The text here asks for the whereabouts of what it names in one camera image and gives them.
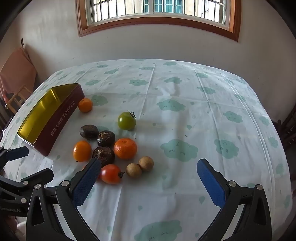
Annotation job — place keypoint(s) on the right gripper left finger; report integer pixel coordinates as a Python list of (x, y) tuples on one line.
[(42, 221)]

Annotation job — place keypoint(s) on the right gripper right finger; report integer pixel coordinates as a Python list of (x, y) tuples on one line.
[(254, 222)]

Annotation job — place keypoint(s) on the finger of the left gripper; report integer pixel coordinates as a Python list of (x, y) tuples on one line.
[(42, 177), (13, 154)]

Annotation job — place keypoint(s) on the red tomato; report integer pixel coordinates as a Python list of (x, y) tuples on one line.
[(111, 174)]

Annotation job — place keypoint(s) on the orange yellow tomato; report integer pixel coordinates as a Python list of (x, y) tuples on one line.
[(82, 151)]

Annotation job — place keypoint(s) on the dark cracked passion fruit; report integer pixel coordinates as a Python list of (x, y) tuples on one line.
[(105, 155)]

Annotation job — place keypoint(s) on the dark smooth passion fruit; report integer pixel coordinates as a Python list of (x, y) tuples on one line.
[(89, 132)]

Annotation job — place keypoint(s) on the dark wrinkled passion fruit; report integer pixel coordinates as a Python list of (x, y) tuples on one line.
[(105, 139)]

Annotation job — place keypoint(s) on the large mandarin orange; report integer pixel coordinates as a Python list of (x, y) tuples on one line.
[(125, 148)]

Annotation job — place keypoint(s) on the small mandarin orange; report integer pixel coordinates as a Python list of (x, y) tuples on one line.
[(85, 105)]

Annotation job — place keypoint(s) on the green tomato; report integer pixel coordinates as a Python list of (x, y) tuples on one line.
[(127, 120)]

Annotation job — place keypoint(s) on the red gold toffee tin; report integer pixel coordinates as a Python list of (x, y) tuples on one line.
[(47, 118)]

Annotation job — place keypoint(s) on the pink cloth on chair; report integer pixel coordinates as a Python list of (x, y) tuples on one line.
[(16, 72)]

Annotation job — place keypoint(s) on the dark wooden chair right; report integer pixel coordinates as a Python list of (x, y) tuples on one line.
[(286, 130)]

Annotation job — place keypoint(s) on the cloud print tablecloth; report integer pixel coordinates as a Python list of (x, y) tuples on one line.
[(184, 112)]

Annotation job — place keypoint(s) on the wooden framed window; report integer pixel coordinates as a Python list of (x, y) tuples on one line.
[(219, 17)]

